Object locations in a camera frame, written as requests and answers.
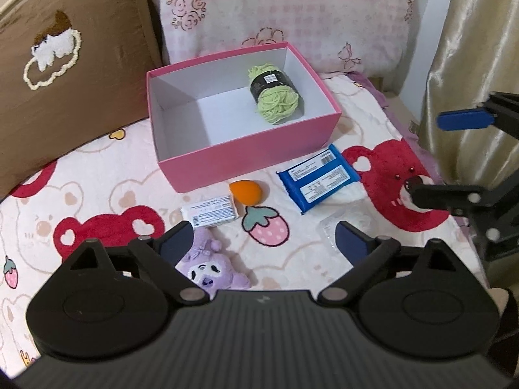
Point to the pink floral pillow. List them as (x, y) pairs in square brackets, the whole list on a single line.
[(284, 8)]

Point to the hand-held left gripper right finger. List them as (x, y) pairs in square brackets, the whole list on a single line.
[(352, 244)]

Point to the blue wet wipes packet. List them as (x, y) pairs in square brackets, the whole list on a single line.
[(318, 178)]

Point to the clear plastic packet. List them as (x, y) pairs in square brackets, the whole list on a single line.
[(326, 227)]

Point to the small white labelled box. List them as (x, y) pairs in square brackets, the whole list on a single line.
[(209, 210)]

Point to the orange makeup sponge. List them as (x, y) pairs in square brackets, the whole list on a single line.
[(245, 191)]

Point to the beige curtain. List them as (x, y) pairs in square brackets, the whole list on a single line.
[(466, 48)]

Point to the pink cardboard box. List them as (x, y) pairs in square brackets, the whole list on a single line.
[(243, 158)]

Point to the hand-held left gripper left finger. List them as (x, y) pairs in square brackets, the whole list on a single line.
[(178, 244)]

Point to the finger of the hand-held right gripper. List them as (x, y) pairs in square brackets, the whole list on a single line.
[(442, 199), (462, 120)]

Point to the purple plush toy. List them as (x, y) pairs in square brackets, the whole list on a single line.
[(211, 269)]

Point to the brown embroidered pillow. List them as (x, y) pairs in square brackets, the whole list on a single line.
[(81, 101)]

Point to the bear printed blanket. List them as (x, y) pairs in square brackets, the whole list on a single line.
[(121, 194)]

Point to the green yarn ball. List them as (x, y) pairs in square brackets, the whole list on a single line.
[(275, 97)]

